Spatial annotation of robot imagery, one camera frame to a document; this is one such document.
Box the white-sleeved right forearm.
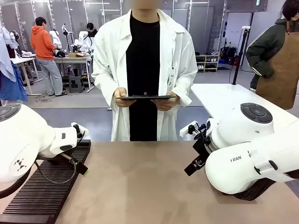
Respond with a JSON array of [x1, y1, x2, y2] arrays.
[[92, 70, 119, 110]]

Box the person in white lab coat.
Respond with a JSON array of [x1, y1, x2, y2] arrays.
[[91, 0, 199, 142]]

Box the dark blue hanging garment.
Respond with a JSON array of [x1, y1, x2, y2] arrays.
[[0, 60, 29, 102]]

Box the long black ribbed tray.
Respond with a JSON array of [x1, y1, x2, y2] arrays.
[[0, 139, 92, 224]]

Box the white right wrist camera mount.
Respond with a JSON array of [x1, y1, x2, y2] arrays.
[[179, 120, 199, 137]]

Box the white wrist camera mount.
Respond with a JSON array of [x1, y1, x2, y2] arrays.
[[71, 121, 90, 139], [179, 120, 199, 137]]

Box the black bags pile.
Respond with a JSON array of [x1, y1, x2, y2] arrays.
[[220, 41, 239, 66]]

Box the wooden shoe shelf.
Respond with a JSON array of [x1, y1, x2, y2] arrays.
[[195, 54, 221, 73]]

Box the person's right hand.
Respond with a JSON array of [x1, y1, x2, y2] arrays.
[[114, 87, 137, 108]]

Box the black tablet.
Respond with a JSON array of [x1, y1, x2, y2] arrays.
[[116, 94, 177, 101]]

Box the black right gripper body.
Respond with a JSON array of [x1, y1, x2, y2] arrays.
[[192, 130, 212, 164]]

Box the person in brown apron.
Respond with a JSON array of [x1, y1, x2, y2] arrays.
[[245, 0, 299, 110]]

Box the white background desk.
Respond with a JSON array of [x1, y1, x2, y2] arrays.
[[9, 54, 38, 95], [53, 55, 94, 93]]

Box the light blue hanging shirt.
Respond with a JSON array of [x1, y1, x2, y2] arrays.
[[0, 26, 20, 83]]

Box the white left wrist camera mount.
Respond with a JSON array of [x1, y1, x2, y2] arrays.
[[71, 121, 90, 139]]

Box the black step stool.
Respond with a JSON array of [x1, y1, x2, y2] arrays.
[[68, 75, 84, 94]]

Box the black tripod pole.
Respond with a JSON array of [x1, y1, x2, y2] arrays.
[[231, 26, 251, 85]]

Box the flat cardboard box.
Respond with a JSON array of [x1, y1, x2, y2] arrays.
[[67, 52, 88, 59]]

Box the background person in black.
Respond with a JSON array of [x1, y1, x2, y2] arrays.
[[86, 22, 99, 37]]

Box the white coat label tag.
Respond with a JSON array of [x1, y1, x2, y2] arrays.
[[167, 67, 176, 88]]

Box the black floor cables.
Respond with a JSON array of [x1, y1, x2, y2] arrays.
[[34, 92, 54, 104]]

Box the grey left arm cable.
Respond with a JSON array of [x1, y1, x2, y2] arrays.
[[34, 153, 79, 185]]

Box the person's left hand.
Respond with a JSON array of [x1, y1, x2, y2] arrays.
[[150, 91, 181, 112]]

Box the short black ribbed tray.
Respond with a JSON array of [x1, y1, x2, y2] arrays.
[[221, 177, 284, 202]]

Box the white-sleeved left forearm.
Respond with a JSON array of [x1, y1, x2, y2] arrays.
[[174, 67, 199, 106]]

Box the person in orange hoodie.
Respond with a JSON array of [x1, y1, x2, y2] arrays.
[[30, 16, 64, 97]]

